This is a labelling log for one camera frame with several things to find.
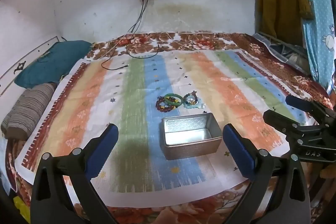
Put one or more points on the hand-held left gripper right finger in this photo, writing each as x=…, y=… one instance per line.
x=231, y=136

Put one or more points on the striped pastel cloth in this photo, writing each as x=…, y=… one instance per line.
x=136, y=87

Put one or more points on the white decorated headboard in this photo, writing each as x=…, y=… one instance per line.
x=15, y=66

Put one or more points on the clear plastic storage bag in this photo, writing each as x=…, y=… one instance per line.
x=286, y=53

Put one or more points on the silver tin box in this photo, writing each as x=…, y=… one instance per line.
x=189, y=145

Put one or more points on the brown floral blanket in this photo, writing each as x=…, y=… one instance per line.
x=275, y=56

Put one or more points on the brown striped rolled blanket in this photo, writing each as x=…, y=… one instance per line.
x=29, y=108

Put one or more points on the blue dotted hanging cloth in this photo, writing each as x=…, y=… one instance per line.
x=319, y=24

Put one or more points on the yellow plastic item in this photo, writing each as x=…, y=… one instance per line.
x=22, y=209

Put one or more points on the teal pillow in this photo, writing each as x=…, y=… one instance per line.
x=55, y=61

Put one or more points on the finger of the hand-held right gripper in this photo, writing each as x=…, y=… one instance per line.
x=298, y=102
x=278, y=119

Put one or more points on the green jade bangle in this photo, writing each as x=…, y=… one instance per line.
x=169, y=101

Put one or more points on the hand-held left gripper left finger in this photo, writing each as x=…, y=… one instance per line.
x=112, y=134

